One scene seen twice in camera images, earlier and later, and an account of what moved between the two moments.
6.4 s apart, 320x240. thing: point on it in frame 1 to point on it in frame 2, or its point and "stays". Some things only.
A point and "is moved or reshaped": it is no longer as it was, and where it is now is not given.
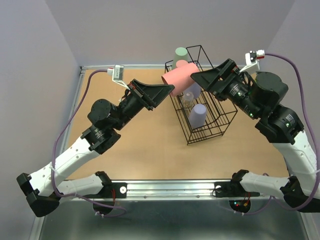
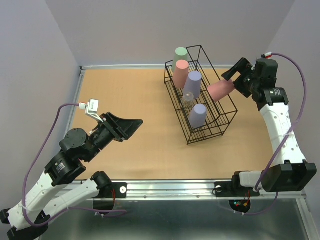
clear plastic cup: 187,100 stays
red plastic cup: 180,77 is moved or reshaped
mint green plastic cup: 181,53 stays
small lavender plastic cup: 197,116 stays
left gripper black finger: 151,95 to 123,128
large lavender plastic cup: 196,89 stays
